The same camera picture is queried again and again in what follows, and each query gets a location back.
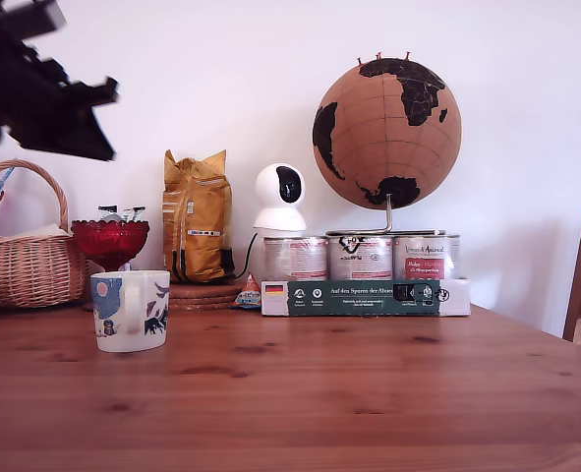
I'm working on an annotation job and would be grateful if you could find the triangular orange blue snack packet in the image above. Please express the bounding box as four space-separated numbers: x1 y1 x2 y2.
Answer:
229 273 262 311

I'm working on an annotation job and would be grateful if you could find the cork globe on metal stand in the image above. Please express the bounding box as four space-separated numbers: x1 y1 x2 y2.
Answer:
312 56 463 237

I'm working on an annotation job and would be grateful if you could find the white dome security camera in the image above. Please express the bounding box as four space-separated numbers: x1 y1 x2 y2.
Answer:
252 162 309 232

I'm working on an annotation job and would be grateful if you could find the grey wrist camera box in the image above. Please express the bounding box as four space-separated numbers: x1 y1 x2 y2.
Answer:
0 0 69 31

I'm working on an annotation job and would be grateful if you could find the yellow coffee bag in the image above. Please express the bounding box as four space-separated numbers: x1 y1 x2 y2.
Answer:
162 148 234 285

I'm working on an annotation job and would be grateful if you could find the black security camera cable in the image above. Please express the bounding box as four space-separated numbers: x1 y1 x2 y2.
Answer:
234 231 260 281

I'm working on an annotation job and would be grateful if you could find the wicker basket with handle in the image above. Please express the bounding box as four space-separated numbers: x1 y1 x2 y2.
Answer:
0 158 88 310

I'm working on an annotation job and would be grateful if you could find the red glass pedestal bowl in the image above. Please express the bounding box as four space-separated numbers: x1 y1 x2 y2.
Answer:
70 218 150 272

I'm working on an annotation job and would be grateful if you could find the round cork trivet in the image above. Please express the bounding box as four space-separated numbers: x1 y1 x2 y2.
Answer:
168 297 245 312
168 281 245 295
168 289 246 304

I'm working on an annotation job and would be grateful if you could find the white mug with blue illustration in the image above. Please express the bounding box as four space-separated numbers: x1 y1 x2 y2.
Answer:
89 269 172 354

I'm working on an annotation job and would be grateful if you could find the cardboard tray with flag print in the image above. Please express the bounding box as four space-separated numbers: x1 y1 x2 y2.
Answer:
261 277 472 318

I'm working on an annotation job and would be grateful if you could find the shrink-wrapped food can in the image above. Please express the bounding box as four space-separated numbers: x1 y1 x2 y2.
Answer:
262 235 329 282
326 234 395 282
392 233 462 282

